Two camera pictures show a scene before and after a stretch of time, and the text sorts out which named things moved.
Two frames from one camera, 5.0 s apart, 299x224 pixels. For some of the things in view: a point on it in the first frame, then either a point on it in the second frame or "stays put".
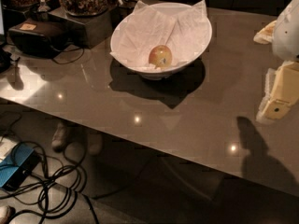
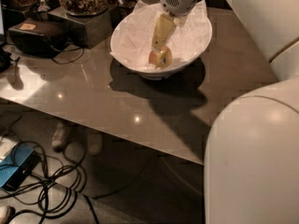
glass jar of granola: [85, 0] stays put
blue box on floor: [17, 164] stays put
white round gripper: [287, 35] → [180, 2]
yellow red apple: [161, 56] stays put
